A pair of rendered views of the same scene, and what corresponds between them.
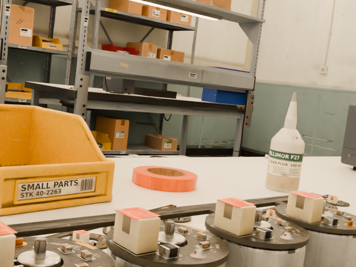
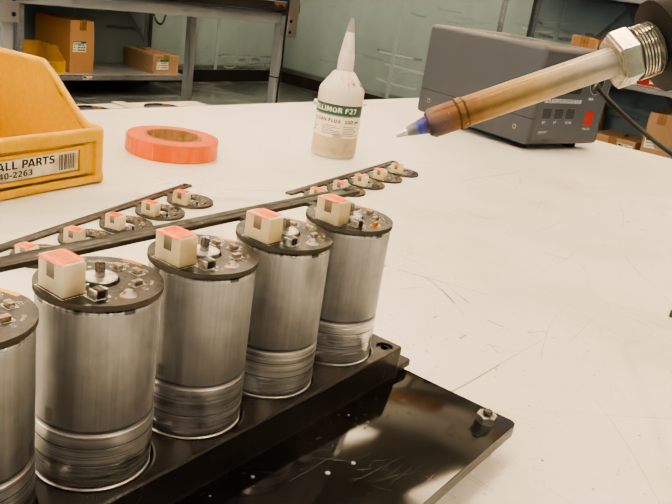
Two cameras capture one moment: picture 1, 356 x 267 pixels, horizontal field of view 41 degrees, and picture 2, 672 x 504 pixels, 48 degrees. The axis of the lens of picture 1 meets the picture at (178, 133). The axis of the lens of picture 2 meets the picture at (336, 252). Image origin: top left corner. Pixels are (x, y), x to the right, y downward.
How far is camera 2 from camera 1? 7 cm
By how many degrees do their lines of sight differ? 19
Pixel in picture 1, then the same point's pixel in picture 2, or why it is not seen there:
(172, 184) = (184, 153)
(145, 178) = (145, 145)
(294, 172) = (349, 132)
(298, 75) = not seen: outside the picture
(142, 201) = (145, 179)
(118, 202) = (112, 183)
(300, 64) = not seen: outside the picture
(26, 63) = not seen: outside the picture
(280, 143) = (331, 92)
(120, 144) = (81, 63)
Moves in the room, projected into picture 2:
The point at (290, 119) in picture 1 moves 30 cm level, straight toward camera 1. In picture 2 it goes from (345, 58) to (323, 139)
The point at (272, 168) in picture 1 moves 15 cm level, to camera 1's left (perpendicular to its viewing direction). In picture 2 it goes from (320, 126) to (109, 103)
